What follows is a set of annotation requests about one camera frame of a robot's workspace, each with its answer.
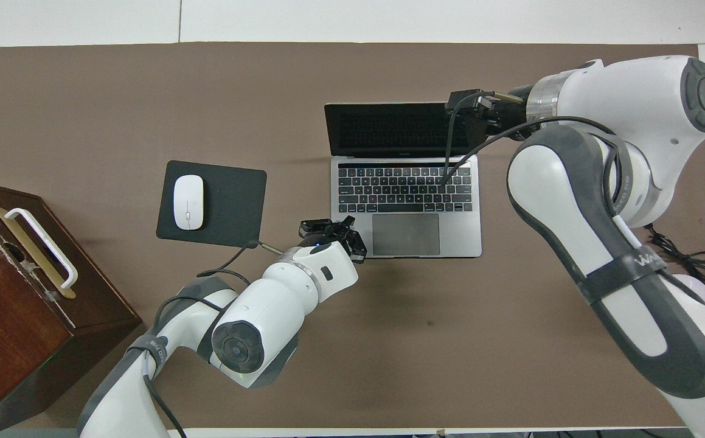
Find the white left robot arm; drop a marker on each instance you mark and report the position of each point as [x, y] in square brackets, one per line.
[267, 316]

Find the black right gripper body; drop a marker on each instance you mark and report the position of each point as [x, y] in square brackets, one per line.
[510, 109]

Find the dark brown wooden box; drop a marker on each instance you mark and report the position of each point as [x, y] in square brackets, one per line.
[5, 316]

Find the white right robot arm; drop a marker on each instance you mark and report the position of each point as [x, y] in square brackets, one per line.
[632, 97]

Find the silver laptop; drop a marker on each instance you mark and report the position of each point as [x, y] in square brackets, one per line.
[407, 234]

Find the white computer mouse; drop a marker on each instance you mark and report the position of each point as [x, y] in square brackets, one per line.
[188, 202]

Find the black mouse pad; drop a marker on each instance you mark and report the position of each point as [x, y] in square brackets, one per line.
[233, 207]

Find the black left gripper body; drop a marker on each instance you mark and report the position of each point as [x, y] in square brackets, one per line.
[328, 236]

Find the brown table mat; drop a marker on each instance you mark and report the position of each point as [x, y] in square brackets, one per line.
[206, 91]

